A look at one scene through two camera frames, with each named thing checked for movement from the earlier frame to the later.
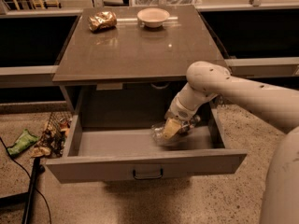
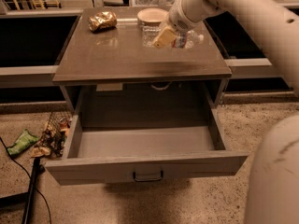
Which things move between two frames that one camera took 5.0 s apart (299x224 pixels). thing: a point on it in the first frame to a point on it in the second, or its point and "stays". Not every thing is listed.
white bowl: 153,17 stays
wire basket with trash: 52,142 stays
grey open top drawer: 109,153 stays
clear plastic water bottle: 157,132 to 187,38
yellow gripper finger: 171,129 to 164,38
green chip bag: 25,140 stays
